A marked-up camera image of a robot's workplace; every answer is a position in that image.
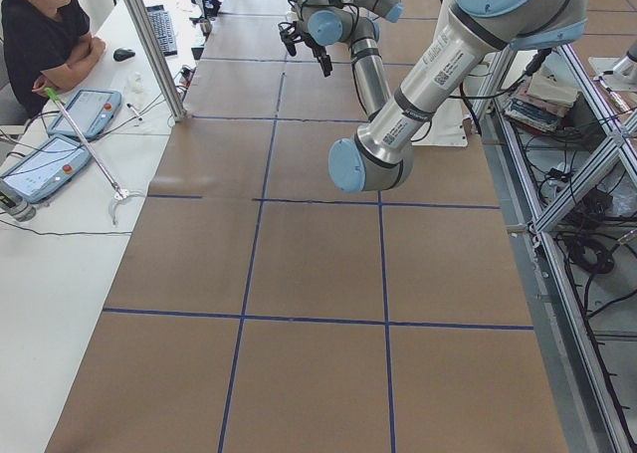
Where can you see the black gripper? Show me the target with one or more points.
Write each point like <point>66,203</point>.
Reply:
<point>317,52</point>

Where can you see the aluminium frame post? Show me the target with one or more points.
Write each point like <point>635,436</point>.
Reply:
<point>155,57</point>

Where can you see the stack of books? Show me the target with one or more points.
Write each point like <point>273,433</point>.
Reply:
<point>541,103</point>

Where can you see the black computer mouse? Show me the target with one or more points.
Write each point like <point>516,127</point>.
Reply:
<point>122,54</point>

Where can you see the blue teach pendant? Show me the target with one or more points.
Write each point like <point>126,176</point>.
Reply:
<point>93,110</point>
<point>45,170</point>

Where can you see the black keyboard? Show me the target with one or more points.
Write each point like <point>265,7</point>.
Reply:
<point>162,27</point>

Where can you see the upper blue teach pendant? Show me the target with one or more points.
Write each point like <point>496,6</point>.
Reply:
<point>93,110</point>

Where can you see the lower blue teach pendant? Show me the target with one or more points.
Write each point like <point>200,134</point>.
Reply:
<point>45,170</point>

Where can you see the seated person black shirt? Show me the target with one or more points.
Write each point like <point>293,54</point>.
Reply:
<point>47,44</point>

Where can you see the white pedestal column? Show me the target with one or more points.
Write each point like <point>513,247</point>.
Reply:
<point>447,129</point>

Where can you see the long grabber stick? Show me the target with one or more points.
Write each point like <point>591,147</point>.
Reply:
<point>120,194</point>

